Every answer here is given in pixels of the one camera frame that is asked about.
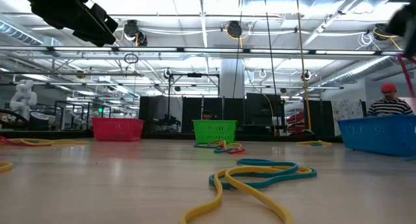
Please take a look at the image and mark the green plastic basket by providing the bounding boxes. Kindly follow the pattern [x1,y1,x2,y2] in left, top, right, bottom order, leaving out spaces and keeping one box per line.
[192,119,238,145]

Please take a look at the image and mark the black partition wall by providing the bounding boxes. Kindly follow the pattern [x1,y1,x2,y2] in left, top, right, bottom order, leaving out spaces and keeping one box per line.
[138,92,335,138]

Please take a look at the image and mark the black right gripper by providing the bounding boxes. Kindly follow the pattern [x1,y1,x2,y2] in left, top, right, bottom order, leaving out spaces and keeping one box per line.
[385,3,416,60]

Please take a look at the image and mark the black metal table frame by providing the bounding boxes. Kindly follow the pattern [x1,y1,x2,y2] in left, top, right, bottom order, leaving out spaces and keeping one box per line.
[0,129,343,143]

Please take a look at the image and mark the black frame enclosure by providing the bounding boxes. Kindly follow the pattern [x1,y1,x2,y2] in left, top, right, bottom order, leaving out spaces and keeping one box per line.
[53,100,113,131]

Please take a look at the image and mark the black ceiling cable reel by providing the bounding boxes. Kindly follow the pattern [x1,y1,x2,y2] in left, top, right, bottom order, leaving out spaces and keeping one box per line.
[372,22,394,42]
[226,20,244,39]
[122,19,149,47]

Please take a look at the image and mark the black round hoop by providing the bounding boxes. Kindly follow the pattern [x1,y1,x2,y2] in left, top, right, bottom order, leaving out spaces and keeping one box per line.
[0,108,29,130]

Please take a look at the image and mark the blue plastic basket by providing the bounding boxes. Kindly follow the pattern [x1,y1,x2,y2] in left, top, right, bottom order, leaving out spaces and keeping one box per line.
[337,114,416,158]

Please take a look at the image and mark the long ceiling light bar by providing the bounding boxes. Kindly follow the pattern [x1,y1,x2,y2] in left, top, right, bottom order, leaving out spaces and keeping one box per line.
[0,45,406,56]

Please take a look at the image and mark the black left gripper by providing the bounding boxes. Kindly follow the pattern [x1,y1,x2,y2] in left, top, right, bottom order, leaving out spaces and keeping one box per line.
[16,0,120,48]

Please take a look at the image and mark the white robot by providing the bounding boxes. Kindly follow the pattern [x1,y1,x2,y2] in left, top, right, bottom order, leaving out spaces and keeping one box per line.
[8,79,38,121]

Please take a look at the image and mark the teal rubber band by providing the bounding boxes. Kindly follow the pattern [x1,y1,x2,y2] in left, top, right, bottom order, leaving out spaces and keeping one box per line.
[208,158,318,190]
[194,141,237,154]

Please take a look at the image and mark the black camera rig stand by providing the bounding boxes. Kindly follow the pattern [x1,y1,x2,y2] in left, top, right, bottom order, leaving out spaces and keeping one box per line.
[157,68,221,129]

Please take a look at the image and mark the red cart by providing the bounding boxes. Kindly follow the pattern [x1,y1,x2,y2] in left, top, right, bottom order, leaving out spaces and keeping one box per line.
[285,112,307,134]

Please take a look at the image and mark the red plastic basket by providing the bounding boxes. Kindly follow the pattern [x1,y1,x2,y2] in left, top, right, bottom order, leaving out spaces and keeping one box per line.
[91,117,145,142]

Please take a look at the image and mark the black hanging cable coil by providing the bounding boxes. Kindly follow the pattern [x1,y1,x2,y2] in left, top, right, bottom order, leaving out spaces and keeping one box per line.
[123,52,140,65]

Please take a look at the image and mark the yellow hanging cable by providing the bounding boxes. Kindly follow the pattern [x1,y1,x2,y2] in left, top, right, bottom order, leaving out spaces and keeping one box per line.
[294,0,313,132]

